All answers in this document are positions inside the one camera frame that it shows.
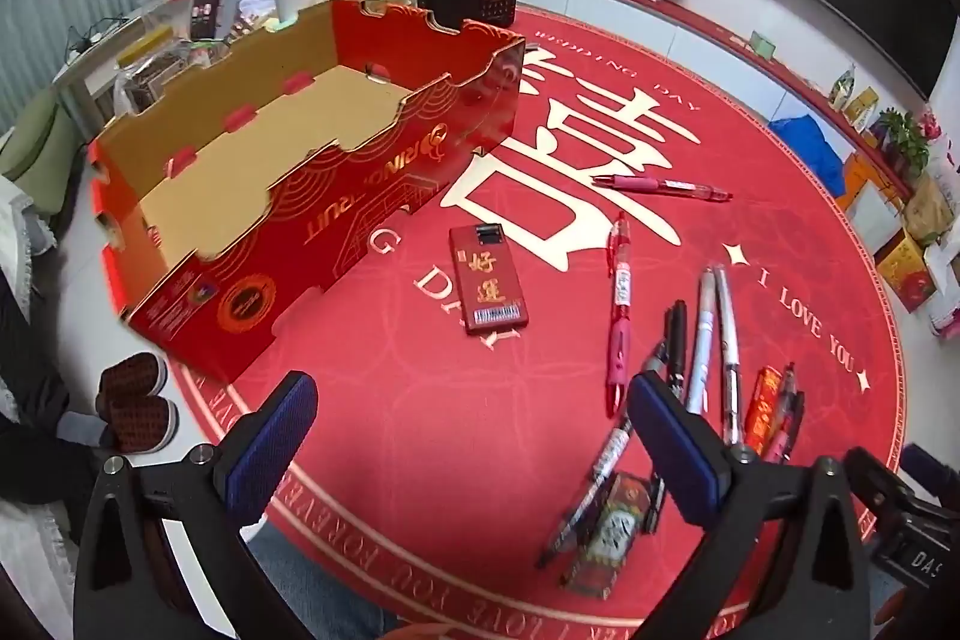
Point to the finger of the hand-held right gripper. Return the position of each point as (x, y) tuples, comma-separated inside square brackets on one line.
[(877, 479), (934, 467)]

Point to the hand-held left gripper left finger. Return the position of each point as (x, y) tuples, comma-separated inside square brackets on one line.
[(270, 452)]

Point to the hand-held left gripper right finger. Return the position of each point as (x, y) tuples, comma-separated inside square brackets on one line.
[(675, 449)]

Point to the grey grip clear pen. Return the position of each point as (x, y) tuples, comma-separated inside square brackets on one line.
[(600, 467)]

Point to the slim red box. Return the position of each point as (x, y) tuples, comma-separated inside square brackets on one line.
[(761, 411)]

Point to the dark red pen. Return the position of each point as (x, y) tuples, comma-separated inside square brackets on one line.
[(781, 437)]

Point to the black marker pen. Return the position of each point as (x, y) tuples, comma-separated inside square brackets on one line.
[(677, 340)]

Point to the small patterned box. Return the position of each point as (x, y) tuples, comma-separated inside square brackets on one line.
[(607, 535)]

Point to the white label red pen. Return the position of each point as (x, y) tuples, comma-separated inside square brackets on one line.
[(621, 295)]

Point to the red card pack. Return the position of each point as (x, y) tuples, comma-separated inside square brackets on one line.
[(491, 287)]

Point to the pink grip red pen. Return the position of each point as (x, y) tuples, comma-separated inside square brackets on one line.
[(652, 186)]

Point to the red cardboard fruit box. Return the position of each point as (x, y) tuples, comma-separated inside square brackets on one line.
[(360, 197)]

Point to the silver pen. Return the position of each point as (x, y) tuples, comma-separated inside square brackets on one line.
[(729, 362)]

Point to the blue patterned white pen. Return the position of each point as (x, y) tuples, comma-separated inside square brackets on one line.
[(701, 347)]

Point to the dark red shoe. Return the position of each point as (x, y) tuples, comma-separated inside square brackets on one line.
[(131, 377), (146, 426)]

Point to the person's leg in jeans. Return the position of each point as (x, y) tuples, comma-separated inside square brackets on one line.
[(322, 599)]

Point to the red round printed mat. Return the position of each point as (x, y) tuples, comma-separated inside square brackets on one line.
[(450, 422)]

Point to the yellow cardboard box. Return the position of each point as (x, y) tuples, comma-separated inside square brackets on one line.
[(907, 269)]

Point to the potted plant with flowers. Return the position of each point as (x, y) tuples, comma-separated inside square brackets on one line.
[(911, 138)]

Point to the blue plastic bag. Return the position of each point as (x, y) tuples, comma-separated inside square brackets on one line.
[(806, 141)]

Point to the yellow snack packet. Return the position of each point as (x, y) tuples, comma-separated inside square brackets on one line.
[(864, 112)]

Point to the green cushion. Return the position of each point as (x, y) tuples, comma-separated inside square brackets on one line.
[(37, 153)]

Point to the green snack packet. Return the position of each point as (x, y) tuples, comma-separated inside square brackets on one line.
[(844, 87)]

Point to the plastic jar yellow lid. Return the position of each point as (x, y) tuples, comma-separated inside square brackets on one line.
[(150, 63)]

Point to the green card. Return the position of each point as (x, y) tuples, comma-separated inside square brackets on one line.
[(761, 43)]

